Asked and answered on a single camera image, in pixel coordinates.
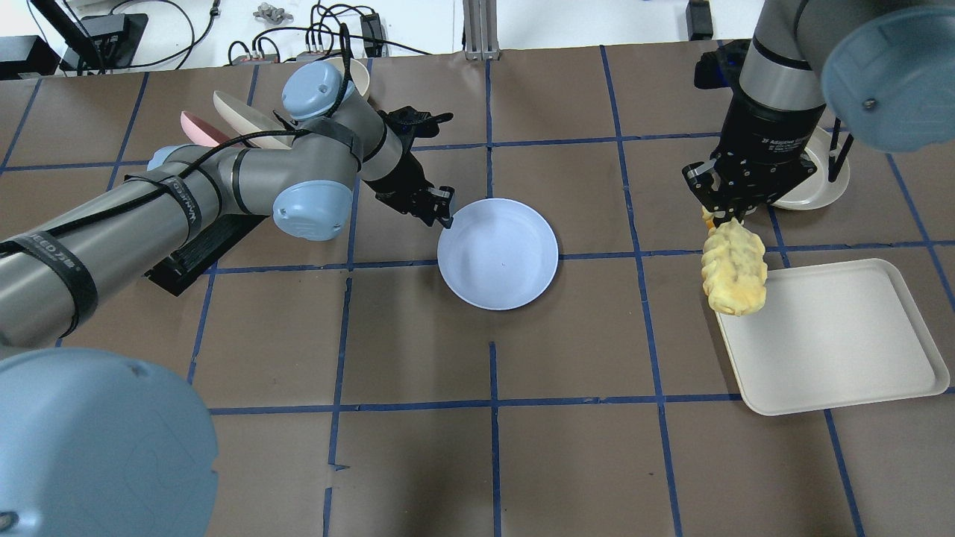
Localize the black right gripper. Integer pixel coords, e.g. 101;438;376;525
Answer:
681;101;821;228

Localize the pink plate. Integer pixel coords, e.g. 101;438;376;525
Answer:
178;111;230;148

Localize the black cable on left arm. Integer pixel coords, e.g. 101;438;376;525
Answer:
0;22;355;254

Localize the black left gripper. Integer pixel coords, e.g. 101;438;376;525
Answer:
365;108;456;229

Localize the cream white plate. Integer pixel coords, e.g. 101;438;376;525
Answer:
213;89;294;150

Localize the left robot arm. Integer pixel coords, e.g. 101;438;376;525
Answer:
1;61;454;536

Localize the yellow bread loaf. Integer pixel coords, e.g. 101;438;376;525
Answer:
701;219;768;316

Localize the black cables bundle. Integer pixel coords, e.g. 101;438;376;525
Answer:
112;0;433;69

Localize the cream deep bowl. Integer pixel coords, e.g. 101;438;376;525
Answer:
324;57;371;101

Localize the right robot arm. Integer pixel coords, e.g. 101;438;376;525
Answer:
682;1;954;227

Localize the white shallow bowl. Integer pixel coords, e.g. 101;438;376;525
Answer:
773;126;851;211

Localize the black dish rack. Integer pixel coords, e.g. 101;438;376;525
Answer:
145;215;266;296

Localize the aluminium frame post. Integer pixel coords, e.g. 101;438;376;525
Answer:
463;0;501;61

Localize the blue plate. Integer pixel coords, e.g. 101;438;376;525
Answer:
436;198;560;310

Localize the white rectangular tray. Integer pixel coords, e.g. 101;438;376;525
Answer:
716;258;951;417

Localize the black monitor stand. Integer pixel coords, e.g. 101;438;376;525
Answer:
28;1;148;72

